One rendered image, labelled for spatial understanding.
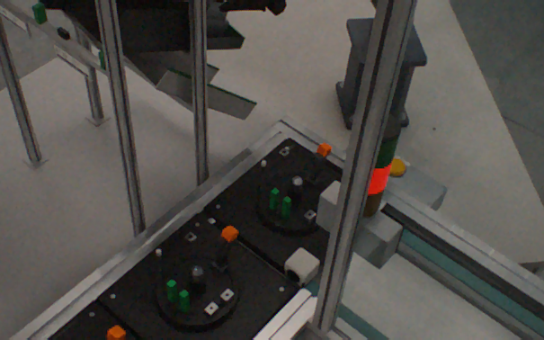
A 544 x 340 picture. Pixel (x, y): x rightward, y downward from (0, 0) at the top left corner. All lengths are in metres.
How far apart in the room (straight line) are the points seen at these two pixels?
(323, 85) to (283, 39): 0.19
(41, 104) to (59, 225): 0.35
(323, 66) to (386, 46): 1.05
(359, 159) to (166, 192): 0.71
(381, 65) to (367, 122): 0.09
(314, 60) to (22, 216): 0.78
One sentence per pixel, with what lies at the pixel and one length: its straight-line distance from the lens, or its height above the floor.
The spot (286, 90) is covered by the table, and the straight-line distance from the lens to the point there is 1.72.
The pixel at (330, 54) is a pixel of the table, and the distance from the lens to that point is 1.83.
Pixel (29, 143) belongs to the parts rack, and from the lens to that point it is 1.55.
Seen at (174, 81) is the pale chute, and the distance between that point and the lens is 1.26.
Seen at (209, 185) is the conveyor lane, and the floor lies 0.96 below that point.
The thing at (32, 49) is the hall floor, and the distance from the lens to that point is 3.23.
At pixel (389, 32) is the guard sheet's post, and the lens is 0.74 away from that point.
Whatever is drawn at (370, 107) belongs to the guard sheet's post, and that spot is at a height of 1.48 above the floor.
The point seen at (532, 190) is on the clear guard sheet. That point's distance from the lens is 0.77.
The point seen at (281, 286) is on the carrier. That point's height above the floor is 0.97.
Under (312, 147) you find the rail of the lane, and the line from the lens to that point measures 1.46.
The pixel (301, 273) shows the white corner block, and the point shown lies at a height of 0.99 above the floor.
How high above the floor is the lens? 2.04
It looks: 50 degrees down
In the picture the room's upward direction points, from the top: 5 degrees clockwise
